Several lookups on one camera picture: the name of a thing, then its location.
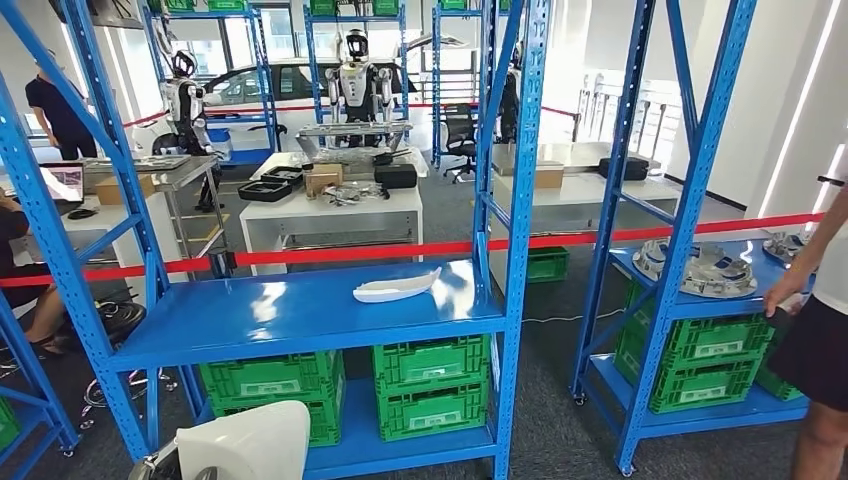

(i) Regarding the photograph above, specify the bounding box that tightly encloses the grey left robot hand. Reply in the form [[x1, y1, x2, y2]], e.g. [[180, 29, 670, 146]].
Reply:
[[129, 440, 220, 480]]

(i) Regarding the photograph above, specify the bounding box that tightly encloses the white curved plastic part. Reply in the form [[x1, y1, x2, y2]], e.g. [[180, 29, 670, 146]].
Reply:
[[352, 266, 443, 305], [175, 400, 313, 480]]

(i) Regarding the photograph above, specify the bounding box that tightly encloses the steel workbench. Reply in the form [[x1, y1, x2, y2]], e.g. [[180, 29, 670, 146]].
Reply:
[[296, 121, 414, 157], [491, 140, 664, 177], [82, 155, 230, 266]]

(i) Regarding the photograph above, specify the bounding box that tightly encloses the chrome stool black seat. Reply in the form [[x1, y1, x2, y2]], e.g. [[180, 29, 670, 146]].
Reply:
[[78, 301, 180, 432]]

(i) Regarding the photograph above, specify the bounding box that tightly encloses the white table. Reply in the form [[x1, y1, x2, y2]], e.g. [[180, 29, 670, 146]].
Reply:
[[250, 148, 431, 193], [490, 173, 684, 296], [239, 188, 425, 276], [9, 192, 190, 293]]

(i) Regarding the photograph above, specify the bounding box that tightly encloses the person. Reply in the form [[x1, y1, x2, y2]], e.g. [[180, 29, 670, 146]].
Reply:
[[0, 188, 69, 359], [761, 155, 848, 480], [25, 49, 99, 162]]

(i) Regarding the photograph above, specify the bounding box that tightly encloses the brown cardboard box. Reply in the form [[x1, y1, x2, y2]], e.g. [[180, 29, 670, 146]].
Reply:
[[533, 162, 566, 190], [304, 163, 344, 199], [93, 174, 158, 207]]

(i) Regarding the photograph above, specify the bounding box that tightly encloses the open laptop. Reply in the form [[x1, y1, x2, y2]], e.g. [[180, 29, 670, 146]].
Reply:
[[38, 162, 86, 217]]

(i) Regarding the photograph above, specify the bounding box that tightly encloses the black foam tray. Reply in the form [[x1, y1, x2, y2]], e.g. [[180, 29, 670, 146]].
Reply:
[[237, 180, 294, 203], [260, 165, 305, 187]]

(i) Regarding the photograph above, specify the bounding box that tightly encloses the flat metal tray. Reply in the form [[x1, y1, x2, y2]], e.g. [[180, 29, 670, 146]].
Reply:
[[82, 155, 193, 175]]

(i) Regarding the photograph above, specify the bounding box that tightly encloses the red barrier belt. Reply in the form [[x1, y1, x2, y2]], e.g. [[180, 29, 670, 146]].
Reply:
[[0, 211, 826, 289], [122, 102, 581, 130]]

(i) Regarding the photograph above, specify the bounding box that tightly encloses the white black humanoid robot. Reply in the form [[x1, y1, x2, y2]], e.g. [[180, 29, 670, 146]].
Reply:
[[160, 49, 223, 213], [498, 40, 525, 144], [324, 28, 393, 148]]

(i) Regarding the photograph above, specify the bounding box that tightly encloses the clear plastic wrap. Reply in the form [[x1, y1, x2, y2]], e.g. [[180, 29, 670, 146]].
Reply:
[[311, 146, 379, 167]]

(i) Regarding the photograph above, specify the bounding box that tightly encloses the white car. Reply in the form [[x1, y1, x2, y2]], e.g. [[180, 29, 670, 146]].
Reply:
[[201, 56, 425, 144]]

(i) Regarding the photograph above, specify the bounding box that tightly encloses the black hard case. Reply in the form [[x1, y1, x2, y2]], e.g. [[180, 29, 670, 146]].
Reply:
[[598, 156, 651, 182], [374, 163, 419, 190]]

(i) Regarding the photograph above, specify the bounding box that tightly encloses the black office chair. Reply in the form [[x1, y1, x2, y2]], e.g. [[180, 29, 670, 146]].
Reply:
[[442, 102, 480, 185]]

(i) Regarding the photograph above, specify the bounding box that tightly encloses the white slatted display rack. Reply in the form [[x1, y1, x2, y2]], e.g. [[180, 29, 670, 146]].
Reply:
[[576, 71, 684, 164]]

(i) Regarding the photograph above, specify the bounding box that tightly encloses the black belt stanchion post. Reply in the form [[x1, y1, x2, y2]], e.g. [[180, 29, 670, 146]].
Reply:
[[207, 248, 238, 280]]

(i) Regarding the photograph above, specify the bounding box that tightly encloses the tangled cable bundle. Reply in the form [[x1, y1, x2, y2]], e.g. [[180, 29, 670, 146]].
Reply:
[[322, 182, 392, 207]]

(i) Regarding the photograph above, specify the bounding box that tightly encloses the white floor cable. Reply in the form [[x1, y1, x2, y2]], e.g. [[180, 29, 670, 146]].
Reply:
[[521, 307, 627, 326]]

